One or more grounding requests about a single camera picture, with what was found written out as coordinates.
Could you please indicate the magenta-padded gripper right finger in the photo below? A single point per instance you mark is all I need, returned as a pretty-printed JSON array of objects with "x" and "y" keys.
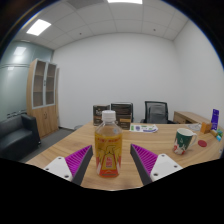
[{"x": 163, "y": 165}]

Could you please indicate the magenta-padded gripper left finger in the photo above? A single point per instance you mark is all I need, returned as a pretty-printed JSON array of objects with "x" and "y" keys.
[{"x": 62, "y": 166}]

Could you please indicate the orange drink bottle white cap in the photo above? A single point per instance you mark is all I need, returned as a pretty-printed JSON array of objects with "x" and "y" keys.
[{"x": 108, "y": 150}]

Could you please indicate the green printed mug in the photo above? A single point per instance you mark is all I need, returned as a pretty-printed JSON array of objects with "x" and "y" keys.
[{"x": 181, "y": 141}]

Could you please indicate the white printed leaflet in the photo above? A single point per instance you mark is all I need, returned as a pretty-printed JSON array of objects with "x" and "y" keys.
[{"x": 143, "y": 128}]

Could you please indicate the flat round red coaster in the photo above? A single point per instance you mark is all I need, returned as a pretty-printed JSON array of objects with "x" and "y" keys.
[{"x": 202, "y": 143}]

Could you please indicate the black mesh office chair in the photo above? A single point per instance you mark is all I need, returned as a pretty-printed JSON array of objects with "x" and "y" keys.
[{"x": 156, "y": 113}]

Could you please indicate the wooden glass-door shelf cabinet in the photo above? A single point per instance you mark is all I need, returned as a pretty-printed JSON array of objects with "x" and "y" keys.
[{"x": 45, "y": 116}]

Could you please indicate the black leather sofa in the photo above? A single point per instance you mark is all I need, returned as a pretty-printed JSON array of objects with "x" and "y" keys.
[{"x": 16, "y": 136}]

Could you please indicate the wooden side desk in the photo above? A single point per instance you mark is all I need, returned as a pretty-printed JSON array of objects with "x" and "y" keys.
[{"x": 188, "y": 116}]

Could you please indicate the orange wooden box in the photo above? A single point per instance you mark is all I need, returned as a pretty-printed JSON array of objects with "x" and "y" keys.
[{"x": 206, "y": 128}]

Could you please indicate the small yellow box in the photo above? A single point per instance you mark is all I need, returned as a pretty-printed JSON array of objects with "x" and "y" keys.
[{"x": 214, "y": 133}]

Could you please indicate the small blue packet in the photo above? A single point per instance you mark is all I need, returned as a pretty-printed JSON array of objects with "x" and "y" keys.
[{"x": 219, "y": 138}]

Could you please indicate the purple standing sign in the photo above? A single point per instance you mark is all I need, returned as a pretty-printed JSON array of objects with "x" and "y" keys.
[{"x": 215, "y": 119}]

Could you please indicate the small square ceiling light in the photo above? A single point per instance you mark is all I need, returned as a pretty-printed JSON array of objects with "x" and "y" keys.
[{"x": 38, "y": 27}]

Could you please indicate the large square ceiling light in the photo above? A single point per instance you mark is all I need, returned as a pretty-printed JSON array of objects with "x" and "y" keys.
[{"x": 125, "y": 1}]

